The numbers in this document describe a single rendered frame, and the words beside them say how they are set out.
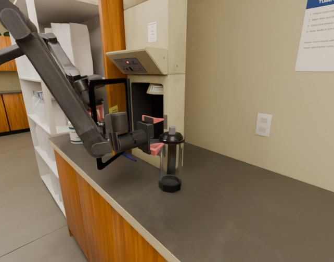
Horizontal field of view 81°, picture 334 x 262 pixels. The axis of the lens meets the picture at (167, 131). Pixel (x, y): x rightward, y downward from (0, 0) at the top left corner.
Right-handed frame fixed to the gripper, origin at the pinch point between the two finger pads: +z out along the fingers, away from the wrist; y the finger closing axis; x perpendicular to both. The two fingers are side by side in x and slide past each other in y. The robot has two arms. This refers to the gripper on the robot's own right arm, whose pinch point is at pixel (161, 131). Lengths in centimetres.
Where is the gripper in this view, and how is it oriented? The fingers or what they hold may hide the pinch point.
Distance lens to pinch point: 74.4
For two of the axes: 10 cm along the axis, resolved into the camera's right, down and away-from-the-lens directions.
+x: -6.8, -2.0, 7.0
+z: 7.3, -2.0, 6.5
